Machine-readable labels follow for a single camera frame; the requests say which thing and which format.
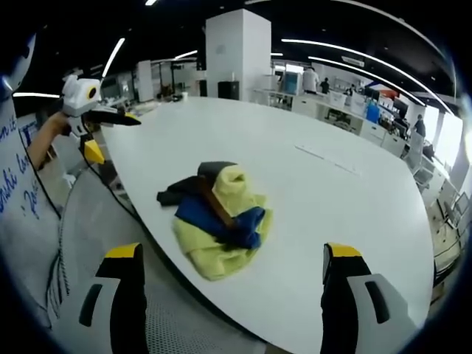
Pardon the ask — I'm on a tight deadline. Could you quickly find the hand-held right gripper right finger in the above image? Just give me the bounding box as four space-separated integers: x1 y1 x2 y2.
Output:
319 242 420 354

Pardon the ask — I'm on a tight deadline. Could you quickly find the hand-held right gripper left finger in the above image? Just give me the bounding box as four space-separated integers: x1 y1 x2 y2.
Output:
51 242 148 354

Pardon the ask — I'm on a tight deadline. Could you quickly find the yellow blue grey garment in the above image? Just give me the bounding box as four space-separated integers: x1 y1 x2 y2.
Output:
156 161 274 282

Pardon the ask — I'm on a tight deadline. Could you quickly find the white worn device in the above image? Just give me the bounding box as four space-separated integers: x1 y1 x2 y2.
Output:
0 33 38 100

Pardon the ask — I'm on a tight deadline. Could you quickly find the person's white printed shirt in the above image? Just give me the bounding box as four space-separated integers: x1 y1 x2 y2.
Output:
0 101 63 329

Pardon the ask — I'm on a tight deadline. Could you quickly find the black cabinet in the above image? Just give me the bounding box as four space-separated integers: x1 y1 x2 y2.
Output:
218 80 241 100

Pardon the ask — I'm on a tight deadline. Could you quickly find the white square pillar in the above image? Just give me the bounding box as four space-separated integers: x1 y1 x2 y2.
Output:
205 9 272 101

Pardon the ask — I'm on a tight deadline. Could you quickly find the row of white cabinets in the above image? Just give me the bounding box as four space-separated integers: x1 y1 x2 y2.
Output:
291 94 409 149

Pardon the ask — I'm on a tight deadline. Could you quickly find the white storage box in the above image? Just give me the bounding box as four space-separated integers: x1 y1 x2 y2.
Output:
329 91 348 111
349 95 367 114

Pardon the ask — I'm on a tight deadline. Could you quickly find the ceiling air vent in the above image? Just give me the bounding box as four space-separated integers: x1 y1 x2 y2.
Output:
340 55 367 68

